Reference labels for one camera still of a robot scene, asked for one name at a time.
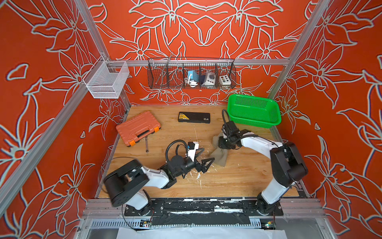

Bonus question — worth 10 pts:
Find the white button box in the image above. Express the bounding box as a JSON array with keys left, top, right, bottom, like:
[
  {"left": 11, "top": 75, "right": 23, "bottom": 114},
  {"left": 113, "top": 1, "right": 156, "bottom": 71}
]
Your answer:
[{"left": 219, "top": 75, "right": 231, "bottom": 89}]

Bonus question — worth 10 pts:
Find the green plastic basket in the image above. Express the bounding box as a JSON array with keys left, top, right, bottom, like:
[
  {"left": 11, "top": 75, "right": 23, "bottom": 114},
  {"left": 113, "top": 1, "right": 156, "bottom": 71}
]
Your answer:
[{"left": 227, "top": 94, "right": 282, "bottom": 128}]

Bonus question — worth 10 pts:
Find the white dial box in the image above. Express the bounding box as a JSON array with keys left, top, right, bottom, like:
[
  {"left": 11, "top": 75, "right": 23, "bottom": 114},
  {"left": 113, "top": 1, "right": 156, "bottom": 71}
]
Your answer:
[{"left": 201, "top": 71, "right": 216, "bottom": 87}]

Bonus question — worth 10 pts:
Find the blue white device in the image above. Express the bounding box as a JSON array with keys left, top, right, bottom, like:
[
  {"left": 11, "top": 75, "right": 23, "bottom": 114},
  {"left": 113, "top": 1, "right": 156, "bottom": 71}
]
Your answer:
[{"left": 184, "top": 70, "right": 199, "bottom": 88}]

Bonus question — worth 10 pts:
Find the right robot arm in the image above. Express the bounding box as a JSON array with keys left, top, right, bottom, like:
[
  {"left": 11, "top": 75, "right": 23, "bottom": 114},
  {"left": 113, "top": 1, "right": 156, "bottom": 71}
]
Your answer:
[{"left": 218, "top": 121, "right": 308, "bottom": 216}]

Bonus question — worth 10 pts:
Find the black flat case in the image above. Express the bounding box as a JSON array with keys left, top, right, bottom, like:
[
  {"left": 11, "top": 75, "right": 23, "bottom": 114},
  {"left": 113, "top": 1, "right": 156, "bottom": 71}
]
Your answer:
[{"left": 178, "top": 112, "right": 210, "bottom": 123}]

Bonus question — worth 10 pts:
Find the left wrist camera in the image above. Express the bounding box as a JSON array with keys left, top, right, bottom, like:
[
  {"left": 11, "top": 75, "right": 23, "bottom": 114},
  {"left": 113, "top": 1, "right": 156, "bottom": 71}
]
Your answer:
[{"left": 187, "top": 141, "right": 199, "bottom": 161}]

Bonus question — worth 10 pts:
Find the khaki skirt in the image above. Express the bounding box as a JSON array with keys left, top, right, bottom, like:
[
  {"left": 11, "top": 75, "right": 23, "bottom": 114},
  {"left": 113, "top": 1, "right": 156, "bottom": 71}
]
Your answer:
[{"left": 210, "top": 133, "right": 228, "bottom": 167}]

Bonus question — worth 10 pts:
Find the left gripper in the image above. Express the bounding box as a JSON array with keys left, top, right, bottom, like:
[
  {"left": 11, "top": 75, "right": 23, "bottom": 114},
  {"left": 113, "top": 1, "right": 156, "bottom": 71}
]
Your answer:
[{"left": 173, "top": 149, "right": 214, "bottom": 180}]

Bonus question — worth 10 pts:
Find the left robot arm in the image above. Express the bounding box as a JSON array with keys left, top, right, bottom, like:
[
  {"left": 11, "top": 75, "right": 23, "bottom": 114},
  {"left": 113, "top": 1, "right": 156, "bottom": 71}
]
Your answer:
[{"left": 103, "top": 154, "right": 215, "bottom": 215}]

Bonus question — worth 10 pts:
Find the clear plastic wall bin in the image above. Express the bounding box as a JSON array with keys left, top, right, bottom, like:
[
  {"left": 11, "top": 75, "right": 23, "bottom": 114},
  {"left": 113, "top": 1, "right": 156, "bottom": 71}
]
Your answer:
[{"left": 83, "top": 61, "right": 130, "bottom": 99}]

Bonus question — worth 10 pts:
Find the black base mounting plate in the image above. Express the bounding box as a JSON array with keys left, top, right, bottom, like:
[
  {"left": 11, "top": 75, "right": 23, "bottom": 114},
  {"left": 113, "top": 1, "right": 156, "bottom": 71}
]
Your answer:
[{"left": 123, "top": 198, "right": 284, "bottom": 229}]

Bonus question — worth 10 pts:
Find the orange tool case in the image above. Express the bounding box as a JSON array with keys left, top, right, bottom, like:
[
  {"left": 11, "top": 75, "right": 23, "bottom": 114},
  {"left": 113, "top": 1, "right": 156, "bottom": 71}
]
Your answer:
[{"left": 116, "top": 111, "right": 161, "bottom": 147}]

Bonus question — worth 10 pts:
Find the black wire wall basket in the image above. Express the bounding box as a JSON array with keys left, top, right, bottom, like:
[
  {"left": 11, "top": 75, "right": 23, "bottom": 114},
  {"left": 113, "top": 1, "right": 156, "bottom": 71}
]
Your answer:
[{"left": 147, "top": 57, "right": 237, "bottom": 90}]

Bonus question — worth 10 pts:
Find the small metal wrench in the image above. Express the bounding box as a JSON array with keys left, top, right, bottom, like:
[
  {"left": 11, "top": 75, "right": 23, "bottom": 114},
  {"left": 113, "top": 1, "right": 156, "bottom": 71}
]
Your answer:
[{"left": 145, "top": 136, "right": 149, "bottom": 153}]

